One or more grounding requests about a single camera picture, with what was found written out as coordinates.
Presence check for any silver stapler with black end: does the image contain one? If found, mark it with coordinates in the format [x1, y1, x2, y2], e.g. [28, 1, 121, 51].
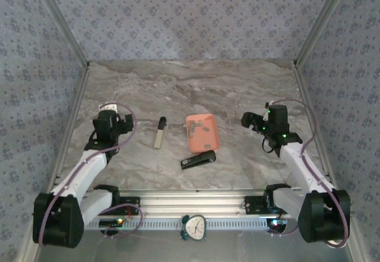
[153, 116, 169, 150]

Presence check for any pink plastic tray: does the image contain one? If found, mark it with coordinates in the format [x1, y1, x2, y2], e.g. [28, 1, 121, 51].
[185, 113, 221, 154]

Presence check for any small circuit board with LED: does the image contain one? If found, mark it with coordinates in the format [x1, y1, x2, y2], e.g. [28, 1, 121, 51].
[99, 218, 125, 228]
[267, 218, 289, 228]

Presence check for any green alarm clock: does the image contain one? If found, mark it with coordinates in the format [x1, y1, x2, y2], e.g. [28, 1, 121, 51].
[179, 214, 209, 242]

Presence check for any grey metal shelf plate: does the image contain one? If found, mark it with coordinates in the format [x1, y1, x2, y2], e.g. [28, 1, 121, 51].
[35, 216, 356, 262]

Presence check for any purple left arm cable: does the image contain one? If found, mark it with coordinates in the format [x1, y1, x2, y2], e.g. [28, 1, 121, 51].
[38, 103, 144, 247]

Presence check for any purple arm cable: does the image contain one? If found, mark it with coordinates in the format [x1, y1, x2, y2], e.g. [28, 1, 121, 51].
[38, 103, 144, 247]
[267, 98, 349, 249]

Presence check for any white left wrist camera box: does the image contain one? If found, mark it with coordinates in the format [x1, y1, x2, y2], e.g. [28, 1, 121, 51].
[99, 102, 118, 113]

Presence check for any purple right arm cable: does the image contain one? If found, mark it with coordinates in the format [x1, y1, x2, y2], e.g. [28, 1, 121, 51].
[267, 98, 349, 249]

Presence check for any aluminium table side rail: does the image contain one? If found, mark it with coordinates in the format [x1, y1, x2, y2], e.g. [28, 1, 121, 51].
[293, 64, 339, 193]
[44, 64, 91, 193]

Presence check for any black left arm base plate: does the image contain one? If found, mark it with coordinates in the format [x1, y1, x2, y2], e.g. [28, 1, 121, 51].
[99, 195, 141, 216]

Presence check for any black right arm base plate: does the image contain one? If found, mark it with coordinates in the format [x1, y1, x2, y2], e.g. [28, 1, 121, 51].
[244, 195, 286, 216]

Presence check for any aluminium mounting rail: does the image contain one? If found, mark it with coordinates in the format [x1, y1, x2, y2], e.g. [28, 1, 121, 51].
[80, 188, 301, 218]

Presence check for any grey slotted cable duct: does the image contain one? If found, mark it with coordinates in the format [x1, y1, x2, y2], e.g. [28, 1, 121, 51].
[84, 218, 270, 231]

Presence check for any aluminium frame post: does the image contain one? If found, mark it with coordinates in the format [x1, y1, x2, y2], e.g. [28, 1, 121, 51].
[293, 0, 354, 68]
[29, 0, 90, 68]

